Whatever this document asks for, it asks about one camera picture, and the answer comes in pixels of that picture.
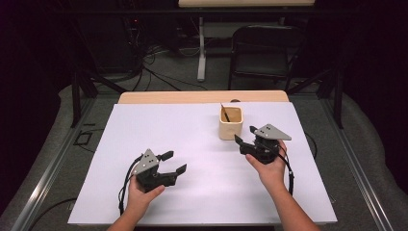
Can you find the light wood desk white leg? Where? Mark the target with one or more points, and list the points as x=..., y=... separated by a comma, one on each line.
x=247, y=2

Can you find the black metal stand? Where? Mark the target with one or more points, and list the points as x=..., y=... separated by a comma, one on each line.
x=337, y=96
x=76, y=96

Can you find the aluminium floor rail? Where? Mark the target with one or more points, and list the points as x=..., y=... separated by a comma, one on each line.
x=356, y=166
x=48, y=173

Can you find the person's left hand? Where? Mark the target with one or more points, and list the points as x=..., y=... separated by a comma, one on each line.
x=141, y=200

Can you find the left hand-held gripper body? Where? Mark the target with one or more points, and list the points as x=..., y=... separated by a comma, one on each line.
x=147, y=163

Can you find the person's right hand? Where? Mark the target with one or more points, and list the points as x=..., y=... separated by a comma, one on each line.
x=272, y=174

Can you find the black folding chair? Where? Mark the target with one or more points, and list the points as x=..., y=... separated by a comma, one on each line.
x=263, y=65

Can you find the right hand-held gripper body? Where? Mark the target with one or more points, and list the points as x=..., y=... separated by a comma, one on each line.
x=271, y=132

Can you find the cream square ceramic cup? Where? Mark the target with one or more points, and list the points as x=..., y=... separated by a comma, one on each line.
x=229, y=131

